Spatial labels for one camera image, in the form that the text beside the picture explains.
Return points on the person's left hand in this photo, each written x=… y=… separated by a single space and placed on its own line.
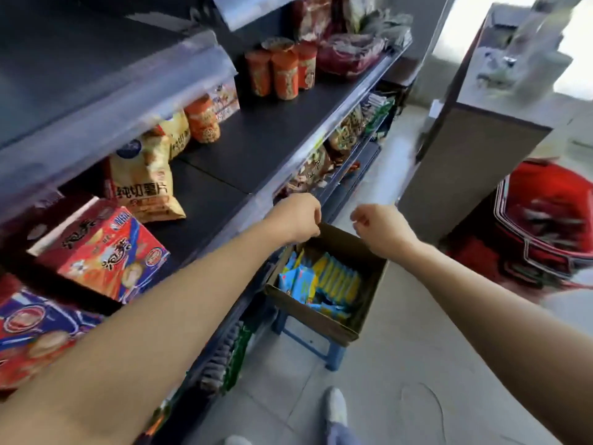
x=296 y=220

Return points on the person's right hand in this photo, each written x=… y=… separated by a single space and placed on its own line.
x=384 y=231

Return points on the pile of blue wipe packets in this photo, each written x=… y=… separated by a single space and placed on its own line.
x=333 y=282

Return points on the dark grey store shelf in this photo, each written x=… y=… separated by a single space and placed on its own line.
x=259 y=134

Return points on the brown cardboard box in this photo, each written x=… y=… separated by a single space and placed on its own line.
x=319 y=326

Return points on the person's left forearm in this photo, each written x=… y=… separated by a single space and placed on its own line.
x=129 y=356

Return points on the person's right forearm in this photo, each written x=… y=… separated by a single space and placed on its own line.
x=509 y=329

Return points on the red blue snack box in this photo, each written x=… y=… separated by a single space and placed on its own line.
x=106 y=254

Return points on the brown green snack bag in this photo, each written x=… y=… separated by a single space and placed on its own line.
x=345 y=134

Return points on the grey cabinet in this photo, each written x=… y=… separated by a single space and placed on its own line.
x=463 y=171

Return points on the bundle of green packets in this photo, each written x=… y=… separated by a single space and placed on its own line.
x=380 y=113

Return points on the orange cartoon face canister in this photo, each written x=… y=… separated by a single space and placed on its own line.
x=203 y=120

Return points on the blue plastic stool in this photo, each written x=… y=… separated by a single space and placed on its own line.
x=334 y=359

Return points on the orange snack canister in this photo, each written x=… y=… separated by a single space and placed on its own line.
x=278 y=43
x=285 y=76
x=306 y=67
x=258 y=74

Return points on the yellow red snack bag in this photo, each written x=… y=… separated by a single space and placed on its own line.
x=178 y=134

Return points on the large yellow snack bag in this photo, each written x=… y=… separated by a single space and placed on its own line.
x=143 y=185

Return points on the stack of red shopping baskets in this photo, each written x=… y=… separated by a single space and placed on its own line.
x=546 y=194

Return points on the dark red snack packet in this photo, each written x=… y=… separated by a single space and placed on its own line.
x=349 y=57

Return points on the white shoe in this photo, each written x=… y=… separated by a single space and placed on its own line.
x=336 y=405
x=238 y=441

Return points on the grey green packet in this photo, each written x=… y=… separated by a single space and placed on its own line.
x=389 y=27

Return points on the red patterned snack bag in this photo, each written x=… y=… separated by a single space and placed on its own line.
x=312 y=16

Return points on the blue trousers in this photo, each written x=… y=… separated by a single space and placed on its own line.
x=344 y=435

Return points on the beige patterned snack bag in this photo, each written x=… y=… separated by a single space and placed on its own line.
x=359 y=11

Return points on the blue red snack packet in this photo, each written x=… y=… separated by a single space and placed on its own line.
x=37 y=338

